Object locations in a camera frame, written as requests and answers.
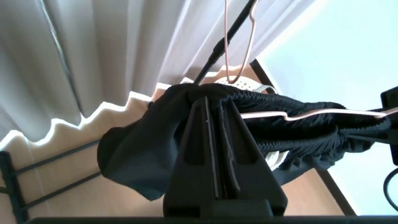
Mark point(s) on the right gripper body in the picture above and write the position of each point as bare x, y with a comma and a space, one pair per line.
393, 96

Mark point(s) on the pink clothes hanger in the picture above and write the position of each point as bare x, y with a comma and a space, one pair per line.
226, 46
264, 115

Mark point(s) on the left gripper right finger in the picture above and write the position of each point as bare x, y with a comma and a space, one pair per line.
252, 180

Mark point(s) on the black clothes rack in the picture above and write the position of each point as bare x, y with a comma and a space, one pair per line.
217, 51

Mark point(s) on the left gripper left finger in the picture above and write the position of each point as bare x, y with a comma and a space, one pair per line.
189, 180

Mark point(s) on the black shorts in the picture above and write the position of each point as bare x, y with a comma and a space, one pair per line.
140, 149

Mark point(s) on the beige curtain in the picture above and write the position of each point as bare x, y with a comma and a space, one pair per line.
109, 46

